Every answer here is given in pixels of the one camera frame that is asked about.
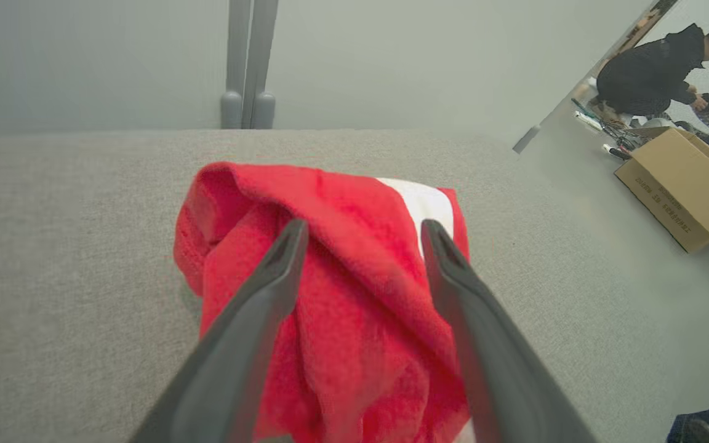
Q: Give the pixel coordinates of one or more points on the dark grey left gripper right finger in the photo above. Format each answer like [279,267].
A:
[490,351]

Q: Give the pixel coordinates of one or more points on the person in black hoodie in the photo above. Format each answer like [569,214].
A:
[650,74]

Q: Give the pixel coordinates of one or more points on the stack of red shirts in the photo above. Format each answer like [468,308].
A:
[354,209]

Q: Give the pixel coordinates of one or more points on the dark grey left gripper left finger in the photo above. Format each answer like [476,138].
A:
[237,344]

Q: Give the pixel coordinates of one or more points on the brown cardboard box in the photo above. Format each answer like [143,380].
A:
[674,184]

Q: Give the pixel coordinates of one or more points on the white flat floor item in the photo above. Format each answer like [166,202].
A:
[587,117]

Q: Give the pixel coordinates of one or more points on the grey partition post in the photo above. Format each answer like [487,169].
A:
[262,61]
[236,61]

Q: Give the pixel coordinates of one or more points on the grey partition foot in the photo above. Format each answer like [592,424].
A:
[525,140]

